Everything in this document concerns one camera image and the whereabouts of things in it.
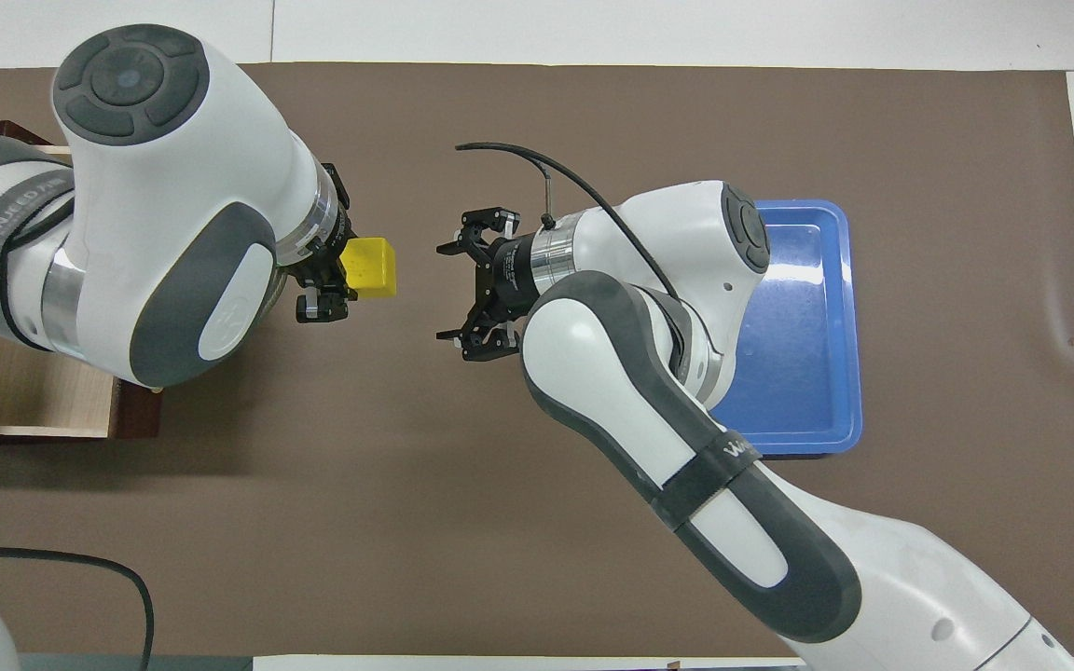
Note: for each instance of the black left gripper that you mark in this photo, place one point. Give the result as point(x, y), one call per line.
point(327, 261)

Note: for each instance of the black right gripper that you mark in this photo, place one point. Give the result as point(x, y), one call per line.
point(509, 275)

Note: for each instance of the yellow cube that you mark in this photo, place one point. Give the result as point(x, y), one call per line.
point(371, 270)

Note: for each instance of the wooden drawer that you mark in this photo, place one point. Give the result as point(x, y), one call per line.
point(43, 391)

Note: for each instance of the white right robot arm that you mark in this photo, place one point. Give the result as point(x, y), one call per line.
point(686, 429)

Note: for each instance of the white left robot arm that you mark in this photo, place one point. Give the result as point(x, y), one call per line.
point(173, 186)

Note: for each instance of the brown table mat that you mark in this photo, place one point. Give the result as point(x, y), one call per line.
point(360, 485)

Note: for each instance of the blue plastic tray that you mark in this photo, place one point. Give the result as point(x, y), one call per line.
point(807, 354)

